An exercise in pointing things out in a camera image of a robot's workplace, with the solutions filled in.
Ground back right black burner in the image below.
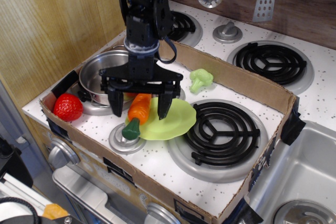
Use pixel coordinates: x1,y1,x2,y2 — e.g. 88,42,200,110
233,42,308,86

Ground silver oven front knob left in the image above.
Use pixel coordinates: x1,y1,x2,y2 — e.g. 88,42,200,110
48,138,80,169

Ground light green toy plate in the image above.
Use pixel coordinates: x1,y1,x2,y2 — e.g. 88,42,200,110
139,97,196,141

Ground black cable bottom left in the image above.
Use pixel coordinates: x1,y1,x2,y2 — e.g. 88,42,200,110
0,196,41,224

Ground silver back stove knob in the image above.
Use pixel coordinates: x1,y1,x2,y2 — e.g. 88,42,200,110
213,22,243,44

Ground silver toy sink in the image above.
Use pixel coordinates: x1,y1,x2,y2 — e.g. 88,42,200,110
248,121,335,223

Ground silver oven knob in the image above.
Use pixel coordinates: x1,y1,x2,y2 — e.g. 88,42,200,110
48,138,80,169
144,202,181,224

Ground back left black burner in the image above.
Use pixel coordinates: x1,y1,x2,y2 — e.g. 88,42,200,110
168,11,203,47

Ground front right black burner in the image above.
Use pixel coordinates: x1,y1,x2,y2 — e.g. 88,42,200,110
184,101,261,167

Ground silver knob behind plate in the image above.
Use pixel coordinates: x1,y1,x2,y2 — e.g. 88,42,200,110
178,88,186,100

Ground red toy strawberry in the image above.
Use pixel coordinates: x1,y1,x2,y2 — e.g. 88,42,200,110
53,93,83,122

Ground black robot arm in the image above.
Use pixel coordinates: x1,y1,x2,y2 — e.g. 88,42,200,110
99,0,183,119

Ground silver oven front knob right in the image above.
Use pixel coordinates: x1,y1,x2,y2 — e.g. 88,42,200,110
144,202,181,224

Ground stainless steel pot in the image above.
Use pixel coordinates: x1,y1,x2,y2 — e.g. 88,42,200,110
78,46,128,108

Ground hanging metal spatula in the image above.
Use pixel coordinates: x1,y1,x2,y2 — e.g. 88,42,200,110
253,0,275,23

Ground orange toy carrot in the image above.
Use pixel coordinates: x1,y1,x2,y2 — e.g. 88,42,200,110
122,93,152,140

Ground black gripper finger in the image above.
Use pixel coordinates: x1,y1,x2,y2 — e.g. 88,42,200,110
108,90,124,117
158,93,173,119

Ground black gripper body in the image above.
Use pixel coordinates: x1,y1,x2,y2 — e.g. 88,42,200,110
98,52,183,98

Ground green toy broccoli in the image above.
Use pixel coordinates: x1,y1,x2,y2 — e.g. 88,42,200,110
190,69,214,93

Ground brown cardboard fence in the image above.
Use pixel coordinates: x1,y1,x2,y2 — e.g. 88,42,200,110
40,43,299,223

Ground black burner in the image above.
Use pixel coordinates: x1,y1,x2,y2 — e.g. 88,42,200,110
168,11,203,47
233,42,308,86
184,101,261,167

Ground silver knob near plate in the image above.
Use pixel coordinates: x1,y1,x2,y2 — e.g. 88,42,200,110
109,123,146,155

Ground silver oven door handle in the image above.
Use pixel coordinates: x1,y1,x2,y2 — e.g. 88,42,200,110
52,166,148,224

